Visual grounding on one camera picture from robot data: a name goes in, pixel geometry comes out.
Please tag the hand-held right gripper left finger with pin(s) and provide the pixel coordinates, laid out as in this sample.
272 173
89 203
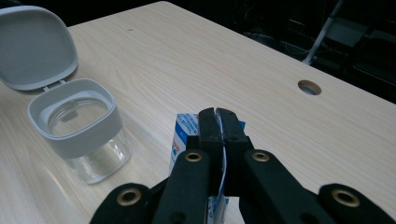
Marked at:
186 180

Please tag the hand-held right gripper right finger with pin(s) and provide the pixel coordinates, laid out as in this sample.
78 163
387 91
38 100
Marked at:
264 186

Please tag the white and blue pouch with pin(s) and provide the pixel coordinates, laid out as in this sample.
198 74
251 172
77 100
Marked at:
182 133

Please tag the white desk leg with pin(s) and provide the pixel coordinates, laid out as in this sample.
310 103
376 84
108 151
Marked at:
320 34

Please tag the black folding chair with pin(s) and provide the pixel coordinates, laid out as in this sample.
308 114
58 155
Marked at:
376 68

